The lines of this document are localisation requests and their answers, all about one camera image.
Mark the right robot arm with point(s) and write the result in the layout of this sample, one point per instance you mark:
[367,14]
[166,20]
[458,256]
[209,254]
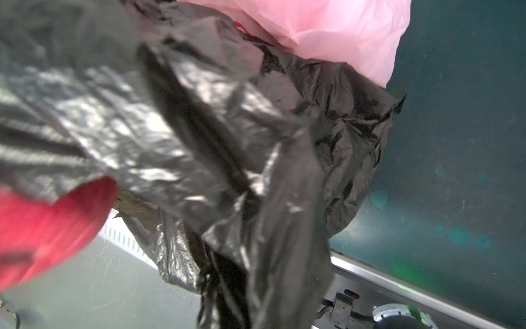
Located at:
[348,310]

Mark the pink plastic bag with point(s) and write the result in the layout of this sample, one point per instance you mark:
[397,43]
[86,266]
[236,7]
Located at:
[363,33]

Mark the white vent strip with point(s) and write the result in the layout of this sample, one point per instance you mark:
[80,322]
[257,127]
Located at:
[117,233]

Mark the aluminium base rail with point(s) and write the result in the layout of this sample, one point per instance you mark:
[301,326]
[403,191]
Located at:
[453,296]

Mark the black plastic bag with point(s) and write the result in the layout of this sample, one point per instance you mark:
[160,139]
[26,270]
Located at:
[254,156]

